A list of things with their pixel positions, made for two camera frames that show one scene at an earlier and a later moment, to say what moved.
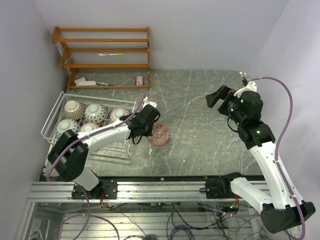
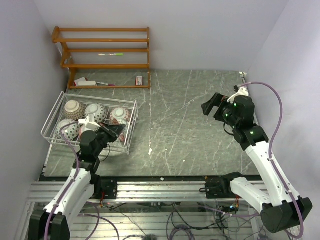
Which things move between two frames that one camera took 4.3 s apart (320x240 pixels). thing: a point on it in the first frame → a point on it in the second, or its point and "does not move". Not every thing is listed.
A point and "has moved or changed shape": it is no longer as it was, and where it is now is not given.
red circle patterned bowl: [95, 113] does not move
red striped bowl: [160, 134] has moved or changed shape
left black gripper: [149, 132] → [112, 131]
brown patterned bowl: [74, 110] does not move
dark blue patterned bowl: [117, 113] does not move
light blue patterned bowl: [67, 124] does not move
